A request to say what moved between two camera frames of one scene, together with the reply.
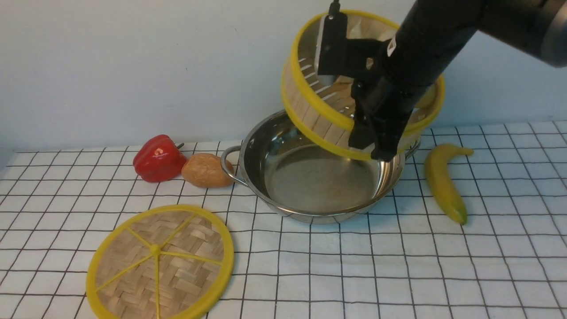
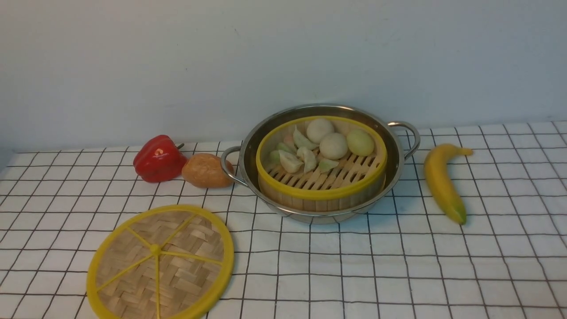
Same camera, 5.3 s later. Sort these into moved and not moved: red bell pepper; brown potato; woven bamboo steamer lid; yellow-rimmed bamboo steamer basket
Moved: yellow-rimmed bamboo steamer basket
Not moved: brown potato; woven bamboo steamer lid; red bell pepper
